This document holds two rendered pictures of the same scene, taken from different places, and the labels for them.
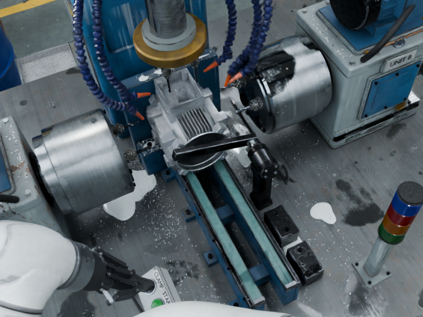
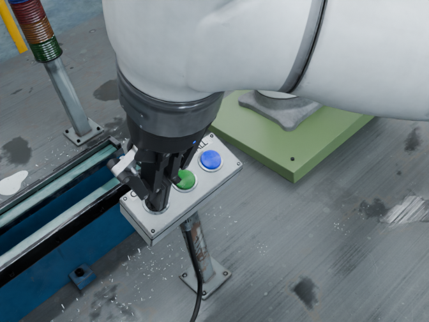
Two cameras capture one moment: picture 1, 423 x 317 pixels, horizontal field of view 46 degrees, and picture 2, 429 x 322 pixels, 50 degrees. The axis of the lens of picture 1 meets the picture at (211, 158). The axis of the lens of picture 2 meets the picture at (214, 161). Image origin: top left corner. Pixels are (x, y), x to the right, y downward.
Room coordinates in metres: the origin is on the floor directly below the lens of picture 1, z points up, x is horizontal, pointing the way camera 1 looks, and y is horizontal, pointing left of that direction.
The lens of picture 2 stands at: (0.45, 0.60, 1.52)
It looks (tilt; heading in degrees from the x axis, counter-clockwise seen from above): 43 degrees down; 256
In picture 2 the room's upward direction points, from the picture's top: 12 degrees counter-clockwise
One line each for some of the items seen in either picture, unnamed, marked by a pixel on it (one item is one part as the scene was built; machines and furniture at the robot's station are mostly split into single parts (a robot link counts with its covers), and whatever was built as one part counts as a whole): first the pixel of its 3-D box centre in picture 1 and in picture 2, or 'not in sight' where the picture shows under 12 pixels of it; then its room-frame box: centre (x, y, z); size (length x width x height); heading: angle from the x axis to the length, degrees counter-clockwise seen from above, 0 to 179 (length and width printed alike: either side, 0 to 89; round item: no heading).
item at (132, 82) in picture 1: (169, 100); not in sight; (1.07, 0.11, 0.97); 0.30 x 0.11 x 0.34; 111
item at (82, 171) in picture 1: (68, 168); not in sight; (0.79, 0.39, 1.04); 0.37 x 0.25 x 0.25; 111
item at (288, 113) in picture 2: not in sight; (281, 86); (0.04, -0.24, 0.86); 0.22 x 0.18 x 0.06; 107
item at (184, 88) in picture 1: (179, 96); not in sight; (0.96, 0.07, 1.11); 0.12 x 0.11 x 0.07; 20
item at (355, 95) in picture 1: (359, 63); not in sight; (1.13, -0.50, 0.99); 0.35 x 0.31 x 0.37; 111
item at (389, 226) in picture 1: (398, 219); (36, 27); (0.52, -0.41, 1.10); 0.06 x 0.06 x 0.04
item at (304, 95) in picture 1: (289, 81); not in sight; (1.04, -0.25, 1.04); 0.41 x 0.25 x 0.25; 111
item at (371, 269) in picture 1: (389, 236); (52, 62); (0.52, -0.41, 1.01); 0.08 x 0.08 x 0.42; 21
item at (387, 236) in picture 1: (393, 228); (45, 46); (0.52, -0.41, 1.05); 0.06 x 0.06 x 0.04
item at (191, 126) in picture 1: (188, 127); not in sight; (0.92, 0.06, 1.02); 0.20 x 0.19 x 0.19; 20
